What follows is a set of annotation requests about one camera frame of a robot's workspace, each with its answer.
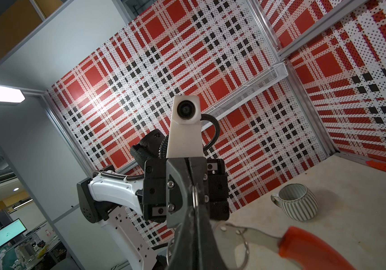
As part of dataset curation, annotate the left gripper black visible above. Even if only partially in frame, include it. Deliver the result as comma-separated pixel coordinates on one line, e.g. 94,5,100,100
142,157,230,228

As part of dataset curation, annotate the key organizer with red handle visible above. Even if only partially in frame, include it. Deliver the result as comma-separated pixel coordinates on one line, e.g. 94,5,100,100
165,224,357,270

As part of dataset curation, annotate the computer monitor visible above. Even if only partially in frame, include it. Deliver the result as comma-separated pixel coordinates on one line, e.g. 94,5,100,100
0,218,27,248

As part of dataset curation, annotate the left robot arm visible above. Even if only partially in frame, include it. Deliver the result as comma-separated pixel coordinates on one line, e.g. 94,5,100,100
77,130,230,270

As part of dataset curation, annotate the white wire mesh basket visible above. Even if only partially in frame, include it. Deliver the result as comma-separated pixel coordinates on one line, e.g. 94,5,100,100
204,62,288,120

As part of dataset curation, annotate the grey striped ceramic mug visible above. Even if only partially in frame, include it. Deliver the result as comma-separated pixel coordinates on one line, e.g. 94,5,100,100
271,183,318,222

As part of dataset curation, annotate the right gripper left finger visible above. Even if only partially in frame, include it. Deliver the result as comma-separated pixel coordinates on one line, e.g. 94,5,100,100
168,205,210,270

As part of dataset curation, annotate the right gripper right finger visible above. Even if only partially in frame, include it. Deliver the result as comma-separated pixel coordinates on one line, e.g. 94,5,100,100
199,217,227,270

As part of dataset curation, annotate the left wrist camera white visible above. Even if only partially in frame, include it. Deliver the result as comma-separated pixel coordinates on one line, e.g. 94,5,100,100
166,95,204,158

